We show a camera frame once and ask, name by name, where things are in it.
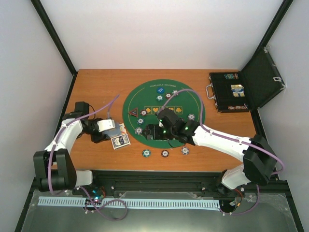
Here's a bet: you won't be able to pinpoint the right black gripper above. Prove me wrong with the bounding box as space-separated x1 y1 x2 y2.
142 124 175 141

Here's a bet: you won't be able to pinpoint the light blue cable duct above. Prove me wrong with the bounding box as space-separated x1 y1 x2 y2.
38 196 220 211

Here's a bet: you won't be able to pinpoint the black aluminium frame rail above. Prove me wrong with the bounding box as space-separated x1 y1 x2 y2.
31 169 290 201

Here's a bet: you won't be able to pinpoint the white poker chip stack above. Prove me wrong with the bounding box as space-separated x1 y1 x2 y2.
181 146 190 155

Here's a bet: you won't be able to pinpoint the red poker chip stack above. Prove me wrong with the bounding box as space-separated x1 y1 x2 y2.
161 150 169 158

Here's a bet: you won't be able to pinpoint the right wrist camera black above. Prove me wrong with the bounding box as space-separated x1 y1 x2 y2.
157 108 183 130

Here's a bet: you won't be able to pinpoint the black poker case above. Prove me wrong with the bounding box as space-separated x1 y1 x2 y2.
205 45 286 113

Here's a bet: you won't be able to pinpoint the card deck in case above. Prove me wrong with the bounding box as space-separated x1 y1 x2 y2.
231 84 245 97

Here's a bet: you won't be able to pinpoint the teal chips in case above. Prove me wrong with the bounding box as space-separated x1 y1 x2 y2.
224 73 239 80

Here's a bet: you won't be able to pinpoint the blue small blind button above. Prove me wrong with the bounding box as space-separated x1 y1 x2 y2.
156 87 165 94

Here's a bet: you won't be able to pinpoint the green controller board with LEDs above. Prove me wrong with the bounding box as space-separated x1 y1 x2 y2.
92 187 106 203

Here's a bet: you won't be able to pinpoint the teal poker chip stack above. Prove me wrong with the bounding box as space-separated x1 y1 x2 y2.
142 149 151 157

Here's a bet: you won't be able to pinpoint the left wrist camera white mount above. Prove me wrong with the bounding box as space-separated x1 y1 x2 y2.
97 119 115 132

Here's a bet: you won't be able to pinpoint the red triangular dealer button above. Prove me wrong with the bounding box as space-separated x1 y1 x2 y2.
128 108 139 117

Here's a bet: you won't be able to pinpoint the blue playing card deck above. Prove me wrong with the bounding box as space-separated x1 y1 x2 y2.
111 134 131 150

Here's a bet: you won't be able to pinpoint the red chips in case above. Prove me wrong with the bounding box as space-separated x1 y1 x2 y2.
228 105 248 110

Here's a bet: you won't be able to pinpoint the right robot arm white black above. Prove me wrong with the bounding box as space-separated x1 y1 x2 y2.
142 119 277 192

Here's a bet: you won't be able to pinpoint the grey card box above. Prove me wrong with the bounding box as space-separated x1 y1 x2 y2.
103 123 121 139

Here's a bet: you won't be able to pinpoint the round green poker mat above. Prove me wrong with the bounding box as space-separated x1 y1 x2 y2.
123 79 200 149

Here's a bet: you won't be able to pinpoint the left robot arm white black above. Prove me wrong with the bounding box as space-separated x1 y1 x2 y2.
33 101 108 195

